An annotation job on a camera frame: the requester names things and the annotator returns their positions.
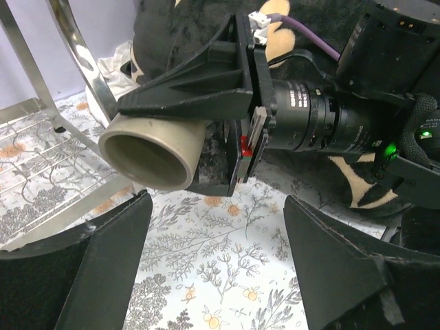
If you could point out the floral tablecloth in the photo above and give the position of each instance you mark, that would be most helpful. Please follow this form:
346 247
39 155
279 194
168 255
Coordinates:
225 262

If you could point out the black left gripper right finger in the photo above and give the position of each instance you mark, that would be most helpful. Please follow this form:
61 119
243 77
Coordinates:
351 280

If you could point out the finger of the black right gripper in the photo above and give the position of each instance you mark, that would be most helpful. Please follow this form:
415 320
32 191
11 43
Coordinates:
214 84

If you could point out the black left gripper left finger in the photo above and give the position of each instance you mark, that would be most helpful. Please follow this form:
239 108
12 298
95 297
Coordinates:
81 278

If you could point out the olive grey mug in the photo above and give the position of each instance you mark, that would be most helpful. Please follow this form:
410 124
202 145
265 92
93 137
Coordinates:
156 153

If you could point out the black floral blanket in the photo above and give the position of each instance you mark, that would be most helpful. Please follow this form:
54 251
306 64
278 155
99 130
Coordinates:
240 51

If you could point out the steel two-tier dish rack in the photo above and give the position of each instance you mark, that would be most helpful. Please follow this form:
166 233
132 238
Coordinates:
54 102

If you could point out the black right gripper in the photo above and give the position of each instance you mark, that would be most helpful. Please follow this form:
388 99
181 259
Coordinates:
287 114

